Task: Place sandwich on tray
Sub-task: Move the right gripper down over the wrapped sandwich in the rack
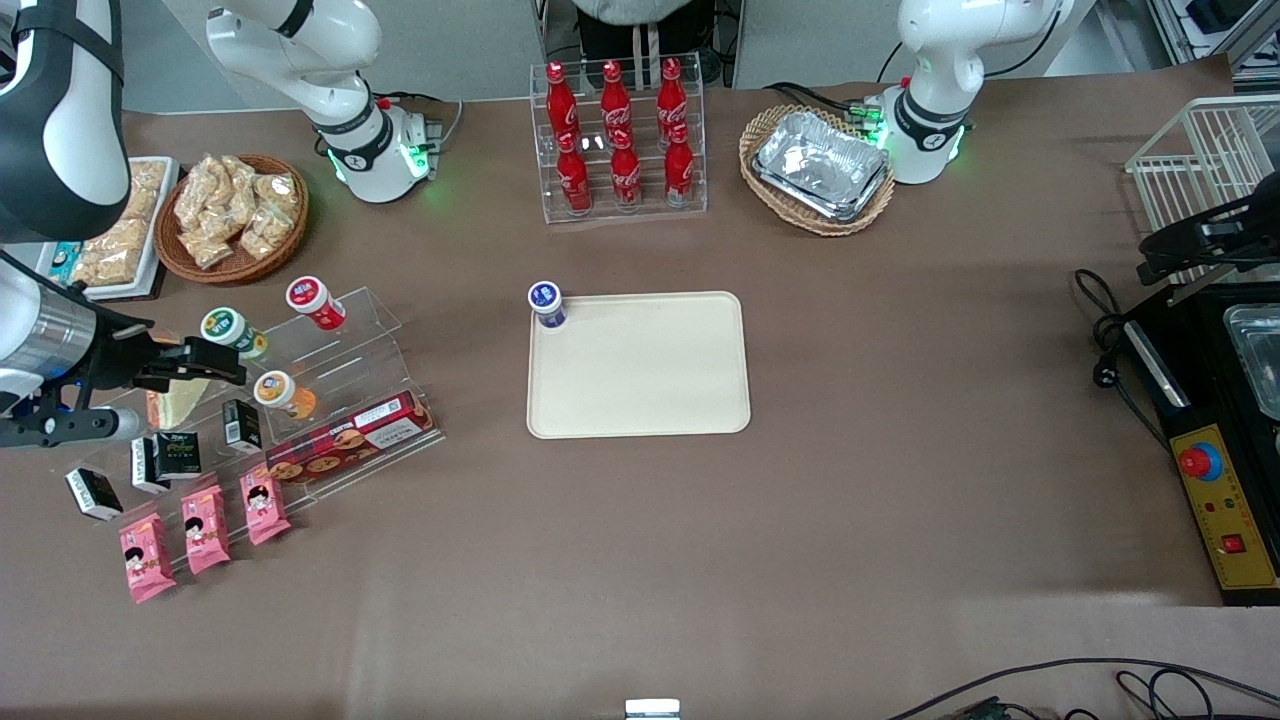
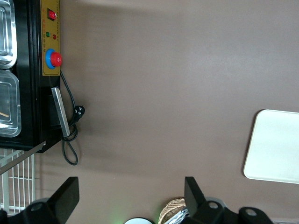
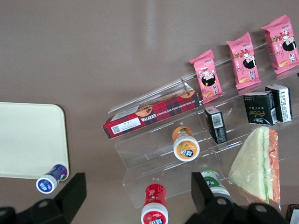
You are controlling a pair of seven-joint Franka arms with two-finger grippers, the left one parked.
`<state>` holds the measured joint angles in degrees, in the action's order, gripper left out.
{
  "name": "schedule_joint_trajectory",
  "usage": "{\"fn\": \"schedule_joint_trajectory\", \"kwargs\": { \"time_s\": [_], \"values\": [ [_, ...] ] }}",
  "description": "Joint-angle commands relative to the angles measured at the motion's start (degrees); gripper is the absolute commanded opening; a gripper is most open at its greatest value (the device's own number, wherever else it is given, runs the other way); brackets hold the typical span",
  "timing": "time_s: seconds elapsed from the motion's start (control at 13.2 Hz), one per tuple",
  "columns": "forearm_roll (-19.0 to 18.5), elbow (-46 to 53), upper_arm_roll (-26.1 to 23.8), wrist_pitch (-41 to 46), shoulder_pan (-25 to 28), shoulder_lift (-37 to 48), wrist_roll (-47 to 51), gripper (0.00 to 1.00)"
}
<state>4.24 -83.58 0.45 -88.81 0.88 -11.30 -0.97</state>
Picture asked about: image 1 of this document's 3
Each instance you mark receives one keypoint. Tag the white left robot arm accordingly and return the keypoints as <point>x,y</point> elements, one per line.
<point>940,50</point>

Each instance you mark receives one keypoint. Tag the triangle sandwich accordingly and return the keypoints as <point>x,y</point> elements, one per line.
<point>175,405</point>

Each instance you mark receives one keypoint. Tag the clear glass container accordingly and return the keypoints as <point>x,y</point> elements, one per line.
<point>1258,355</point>

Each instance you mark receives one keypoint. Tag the green lid cup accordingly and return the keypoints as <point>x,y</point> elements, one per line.
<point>232,330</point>

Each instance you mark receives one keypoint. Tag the teal snack pack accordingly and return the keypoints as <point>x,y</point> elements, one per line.
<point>64,262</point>

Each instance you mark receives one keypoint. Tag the light wicker basket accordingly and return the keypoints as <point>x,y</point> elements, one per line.
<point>765,150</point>

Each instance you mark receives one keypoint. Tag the purple lid cup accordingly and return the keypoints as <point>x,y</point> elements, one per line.
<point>547,300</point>

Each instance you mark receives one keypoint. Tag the red cola bottle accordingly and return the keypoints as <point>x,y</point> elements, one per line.
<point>671,98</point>
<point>615,100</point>
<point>573,180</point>
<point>625,178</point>
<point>561,100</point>
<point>679,172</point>

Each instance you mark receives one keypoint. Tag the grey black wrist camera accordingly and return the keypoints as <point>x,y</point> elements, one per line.
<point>70,427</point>

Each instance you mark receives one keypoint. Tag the red cookie box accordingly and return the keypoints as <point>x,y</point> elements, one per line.
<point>350,440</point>

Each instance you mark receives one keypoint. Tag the red emergency stop button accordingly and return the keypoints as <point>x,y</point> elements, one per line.
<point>1198,462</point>

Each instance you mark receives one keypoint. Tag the small white device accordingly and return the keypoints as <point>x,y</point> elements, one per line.
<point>652,710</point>

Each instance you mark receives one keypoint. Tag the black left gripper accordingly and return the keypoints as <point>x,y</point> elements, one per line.
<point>1232,233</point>

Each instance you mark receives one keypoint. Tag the small black drink carton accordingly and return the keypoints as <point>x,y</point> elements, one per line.
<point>148,470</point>
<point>93,494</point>
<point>242,425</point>
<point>180,455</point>

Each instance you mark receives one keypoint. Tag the beige plastic tray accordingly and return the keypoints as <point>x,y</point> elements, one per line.
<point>640,370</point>

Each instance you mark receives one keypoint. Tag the red lid cup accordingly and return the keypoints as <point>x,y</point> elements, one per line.
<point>313,300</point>

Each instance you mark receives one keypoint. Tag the white rectangular snack tray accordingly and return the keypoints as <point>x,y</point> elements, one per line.
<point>160,240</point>

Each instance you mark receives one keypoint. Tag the orange lid cup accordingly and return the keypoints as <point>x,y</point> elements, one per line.
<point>280,392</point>

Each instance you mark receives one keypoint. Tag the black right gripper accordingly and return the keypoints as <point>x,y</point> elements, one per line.
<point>112,352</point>

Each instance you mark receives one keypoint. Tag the aluminium foil trays stack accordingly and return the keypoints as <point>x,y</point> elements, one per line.
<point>820,165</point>

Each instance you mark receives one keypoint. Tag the clear bag of snacks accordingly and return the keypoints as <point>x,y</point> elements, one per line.
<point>195,195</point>
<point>205,248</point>
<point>262,235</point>
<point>232,185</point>
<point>277,192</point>

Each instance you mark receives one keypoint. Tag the rice cracker pack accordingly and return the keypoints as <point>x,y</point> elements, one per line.
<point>110,255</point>
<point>145,190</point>

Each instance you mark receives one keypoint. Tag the clear acrylic tiered stand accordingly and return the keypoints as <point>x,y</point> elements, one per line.
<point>360,340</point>

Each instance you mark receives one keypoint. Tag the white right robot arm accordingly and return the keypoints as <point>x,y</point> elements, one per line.
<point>340,60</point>

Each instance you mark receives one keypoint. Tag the brown wicker basket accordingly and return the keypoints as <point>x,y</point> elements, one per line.
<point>250,268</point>

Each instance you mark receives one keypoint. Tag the black machine with yellow panel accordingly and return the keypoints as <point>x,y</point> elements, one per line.
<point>1200,400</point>

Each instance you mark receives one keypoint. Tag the clear acrylic bottle rack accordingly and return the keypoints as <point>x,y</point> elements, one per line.
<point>690,200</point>

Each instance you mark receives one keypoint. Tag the pink snack pack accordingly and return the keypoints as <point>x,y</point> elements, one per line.
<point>264,507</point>
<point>146,558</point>
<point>205,530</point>

